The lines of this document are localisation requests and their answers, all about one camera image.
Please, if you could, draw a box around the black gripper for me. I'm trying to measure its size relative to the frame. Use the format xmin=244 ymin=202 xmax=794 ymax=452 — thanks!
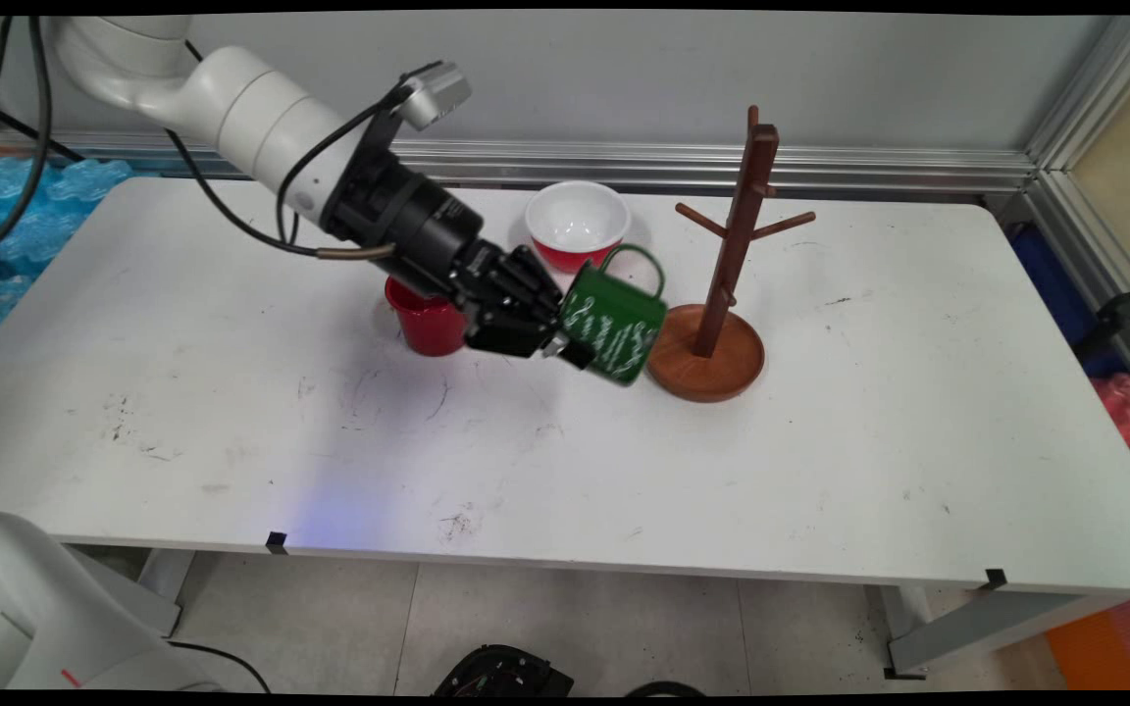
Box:
xmin=325 ymin=147 xmax=596 ymax=372

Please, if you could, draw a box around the green enamel mug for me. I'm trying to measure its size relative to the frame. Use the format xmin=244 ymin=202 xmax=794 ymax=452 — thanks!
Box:
xmin=558 ymin=243 xmax=670 ymax=387

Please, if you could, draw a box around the red enamel mug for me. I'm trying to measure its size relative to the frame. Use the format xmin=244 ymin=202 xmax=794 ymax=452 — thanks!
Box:
xmin=385 ymin=275 xmax=473 ymax=358

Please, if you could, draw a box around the red bowl white inside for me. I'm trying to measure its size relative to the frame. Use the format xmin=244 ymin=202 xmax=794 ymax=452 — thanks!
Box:
xmin=524 ymin=180 xmax=633 ymax=275

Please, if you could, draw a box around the brown wooden mug tree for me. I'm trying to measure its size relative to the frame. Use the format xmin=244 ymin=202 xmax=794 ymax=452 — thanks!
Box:
xmin=645 ymin=106 xmax=818 ymax=404

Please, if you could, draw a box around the black device on floor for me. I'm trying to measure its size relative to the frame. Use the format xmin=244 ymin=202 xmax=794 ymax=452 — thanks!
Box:
xmin=433 ymin=644 xmax=576 ymax=697

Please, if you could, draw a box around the grey table leg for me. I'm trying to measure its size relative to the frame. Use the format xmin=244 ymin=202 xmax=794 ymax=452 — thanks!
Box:
xmin=881 ymin=583 xmax=1130 ymax=680
xmin=136 ymin=547 xmax=196 ymax=636

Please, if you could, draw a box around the thin black rod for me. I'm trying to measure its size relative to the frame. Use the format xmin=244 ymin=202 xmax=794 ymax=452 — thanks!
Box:
xmin=0 ymin=93 xmax=85 ymax=164

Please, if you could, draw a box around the blue plastic bin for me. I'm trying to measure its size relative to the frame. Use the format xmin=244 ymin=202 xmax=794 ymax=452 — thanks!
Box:
xmin=1006 ymin=221 xmax=1130 ymax=378

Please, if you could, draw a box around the white rounded machine housing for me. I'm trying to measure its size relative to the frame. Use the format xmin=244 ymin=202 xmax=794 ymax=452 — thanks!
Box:
xmin=0 ymin=512 xmax=232 ymax=692

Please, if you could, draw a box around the red plastic bag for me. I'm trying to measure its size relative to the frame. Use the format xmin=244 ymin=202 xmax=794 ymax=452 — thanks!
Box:
xmin=1090 ymin=373 xmax=1130 ymax=506

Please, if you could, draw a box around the orange floor mat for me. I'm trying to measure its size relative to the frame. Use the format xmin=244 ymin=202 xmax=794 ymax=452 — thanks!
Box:
xmin=1046 ymin=598 xmax=1130 ymax=690

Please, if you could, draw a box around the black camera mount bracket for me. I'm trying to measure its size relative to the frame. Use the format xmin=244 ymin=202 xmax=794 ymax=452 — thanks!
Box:
xmin=349 ymin=83 xmax=419 ymax=197

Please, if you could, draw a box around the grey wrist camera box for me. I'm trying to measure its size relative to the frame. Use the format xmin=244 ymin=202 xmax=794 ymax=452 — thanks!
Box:
xmin=398 ymin=61 xmax=474 ymax=131

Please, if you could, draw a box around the thin black camera cable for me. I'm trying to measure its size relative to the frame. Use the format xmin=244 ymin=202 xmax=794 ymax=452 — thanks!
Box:
xmin=166 ymin=83 xmax=411 ymax=263

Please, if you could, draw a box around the aluminium frame rail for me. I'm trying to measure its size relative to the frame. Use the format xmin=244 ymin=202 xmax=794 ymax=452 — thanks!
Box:
xmin=0 ymin=127 xmax=1039 ymax=195

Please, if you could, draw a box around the black cable on floor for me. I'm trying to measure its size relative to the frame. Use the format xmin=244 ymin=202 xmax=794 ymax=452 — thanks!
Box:
xmin=165 ymin=637 xmax=272 ymax=693

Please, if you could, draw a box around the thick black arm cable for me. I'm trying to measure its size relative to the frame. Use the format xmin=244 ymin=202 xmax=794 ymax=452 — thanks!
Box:
xmin=0 ymin=15 xmax=54 ymax=280

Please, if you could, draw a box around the aluminium frame post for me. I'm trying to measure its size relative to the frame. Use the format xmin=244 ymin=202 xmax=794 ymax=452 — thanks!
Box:
xmin=1021 ymin=15 xmax=1130 ymax=413

